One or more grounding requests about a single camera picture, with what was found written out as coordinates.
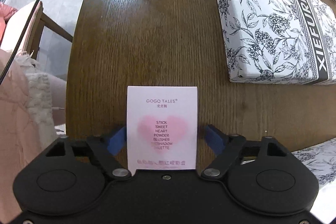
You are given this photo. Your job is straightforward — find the pink heart palette box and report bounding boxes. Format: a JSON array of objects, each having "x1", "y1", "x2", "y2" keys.
[{"x1": 126, "y1": 86, "x2": 198, "y2": 174}]

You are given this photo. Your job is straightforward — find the floral box lid XIEFURN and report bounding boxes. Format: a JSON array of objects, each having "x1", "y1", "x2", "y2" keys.
[{"x1": 217, "y1": 0, "x2": 335, "y2": 85}]

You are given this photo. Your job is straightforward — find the wooden chair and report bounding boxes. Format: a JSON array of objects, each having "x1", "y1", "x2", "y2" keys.
[{"x1": 23, "y1": 1, "x2": 73, "y2": 60}]

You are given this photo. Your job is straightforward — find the pink clothed person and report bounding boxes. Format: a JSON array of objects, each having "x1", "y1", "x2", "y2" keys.
[{"x1": 1, "y1": 2, "x2": 67, "y2": 223}]

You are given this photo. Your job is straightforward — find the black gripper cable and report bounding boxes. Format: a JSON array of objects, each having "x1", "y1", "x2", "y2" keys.
[{"x1": 0, "y1": 0, "x2": 70, "y2": 85}]

